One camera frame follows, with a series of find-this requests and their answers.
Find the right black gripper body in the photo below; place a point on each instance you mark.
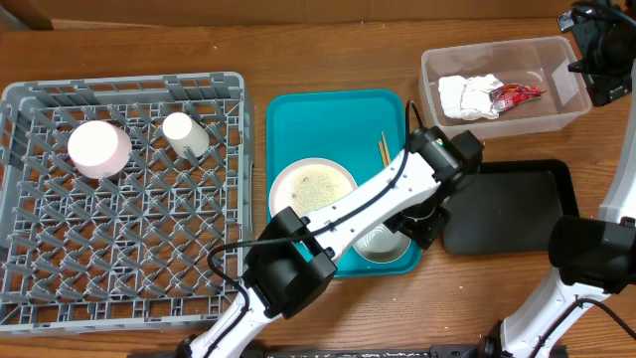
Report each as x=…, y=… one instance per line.
x=605, y=61

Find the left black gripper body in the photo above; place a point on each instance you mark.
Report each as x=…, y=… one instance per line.
x=425, y=221

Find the pale green bowl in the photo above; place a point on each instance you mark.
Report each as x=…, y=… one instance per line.
x=382, y=246

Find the wooden chopstick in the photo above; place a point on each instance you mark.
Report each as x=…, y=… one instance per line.
x=386, y=153
x=381, y=153

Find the red snack wrapper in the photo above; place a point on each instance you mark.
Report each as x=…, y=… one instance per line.
x=508, y=96

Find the large pink dinner plate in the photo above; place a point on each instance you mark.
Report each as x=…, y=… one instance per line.
x=309, y=184

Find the white paper napkin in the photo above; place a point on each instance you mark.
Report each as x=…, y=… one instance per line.
x=468, y=98

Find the pale green cup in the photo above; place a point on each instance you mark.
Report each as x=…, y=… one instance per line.
x=182, y=132

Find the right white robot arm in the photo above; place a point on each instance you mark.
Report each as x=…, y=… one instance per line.
x=591, y=259

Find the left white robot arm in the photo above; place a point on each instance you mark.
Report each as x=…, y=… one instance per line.
x=295, y=258

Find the clear plastic waste bin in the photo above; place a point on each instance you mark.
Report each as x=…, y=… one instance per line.
x=540, y=62

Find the grey plastic dishwasher rack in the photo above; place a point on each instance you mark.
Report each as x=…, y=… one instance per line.
x=129, y=252

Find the black rectangular tray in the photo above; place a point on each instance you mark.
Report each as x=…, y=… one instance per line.
x=509, y=207

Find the teal plastic serving tray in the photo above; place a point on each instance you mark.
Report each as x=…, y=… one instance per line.
x=346, y=127

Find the black rail at table edge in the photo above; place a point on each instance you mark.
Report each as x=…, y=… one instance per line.
x=377, y=352

